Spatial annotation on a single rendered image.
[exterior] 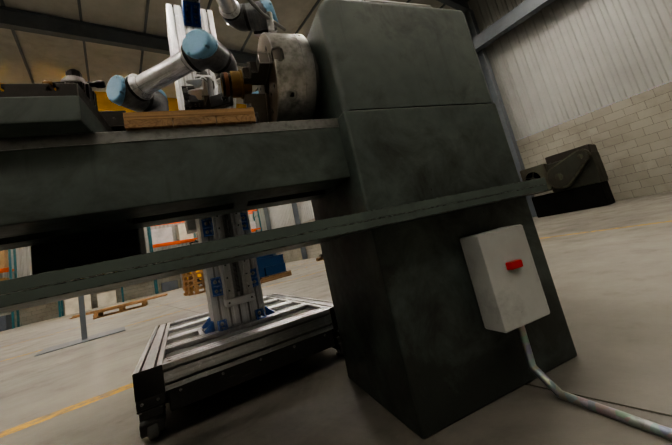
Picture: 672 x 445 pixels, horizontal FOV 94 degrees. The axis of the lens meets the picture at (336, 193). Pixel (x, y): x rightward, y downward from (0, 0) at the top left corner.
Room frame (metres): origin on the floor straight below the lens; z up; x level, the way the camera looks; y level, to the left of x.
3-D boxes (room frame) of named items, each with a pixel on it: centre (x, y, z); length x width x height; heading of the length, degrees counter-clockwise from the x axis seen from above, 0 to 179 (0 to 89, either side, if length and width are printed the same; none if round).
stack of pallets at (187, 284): (9.71, 4.40, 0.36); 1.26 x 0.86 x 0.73; 138
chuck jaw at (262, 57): (0.89, 0.14, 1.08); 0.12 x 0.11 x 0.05; 22
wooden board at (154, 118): (0.89, 0.37, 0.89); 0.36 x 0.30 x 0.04; 22
